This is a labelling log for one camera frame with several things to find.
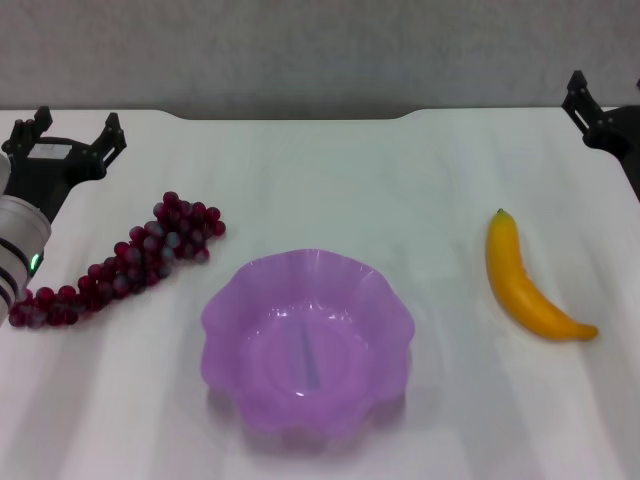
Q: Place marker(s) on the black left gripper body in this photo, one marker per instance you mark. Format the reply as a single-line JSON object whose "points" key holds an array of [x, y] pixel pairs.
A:
{"points": [[50, 175]]}

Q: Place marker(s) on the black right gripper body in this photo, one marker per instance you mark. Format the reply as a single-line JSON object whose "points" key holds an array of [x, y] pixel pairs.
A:
{"points": [[622, 132]]}

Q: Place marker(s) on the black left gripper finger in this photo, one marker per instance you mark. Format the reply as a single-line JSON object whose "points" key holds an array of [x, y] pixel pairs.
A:
{"points": [[30, 130], [112, 140]]}

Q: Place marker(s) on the dark red grape bunch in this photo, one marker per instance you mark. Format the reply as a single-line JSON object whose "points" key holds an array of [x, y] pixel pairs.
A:
{"points": [[150, 250]]}

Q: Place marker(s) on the yellow banana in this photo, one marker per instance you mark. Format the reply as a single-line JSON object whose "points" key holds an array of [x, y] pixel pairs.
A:
{"points": [[510, 280]]}

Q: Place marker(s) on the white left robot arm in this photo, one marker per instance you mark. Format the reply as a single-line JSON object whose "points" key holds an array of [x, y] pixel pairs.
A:
{"points": [[20, 235]]}

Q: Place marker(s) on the purple wavy-rimmed plastic plate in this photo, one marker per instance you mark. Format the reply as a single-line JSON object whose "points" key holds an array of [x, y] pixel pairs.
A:
{"points": [[350, 325]]}

